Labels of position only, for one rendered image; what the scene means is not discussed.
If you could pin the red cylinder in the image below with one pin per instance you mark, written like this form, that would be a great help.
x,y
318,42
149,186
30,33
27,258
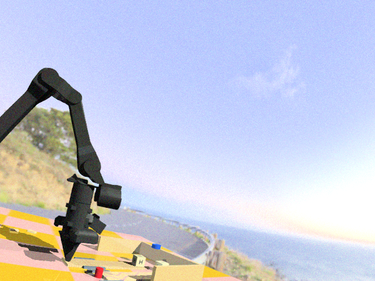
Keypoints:
x,y
98,272

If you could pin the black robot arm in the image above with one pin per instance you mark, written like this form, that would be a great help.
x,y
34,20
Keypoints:
x,y
48,83

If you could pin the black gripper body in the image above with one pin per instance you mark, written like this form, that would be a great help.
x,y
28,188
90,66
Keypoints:
x,y
73,223

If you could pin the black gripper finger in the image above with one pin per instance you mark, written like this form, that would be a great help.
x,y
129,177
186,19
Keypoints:
x,y
61,237
69,247

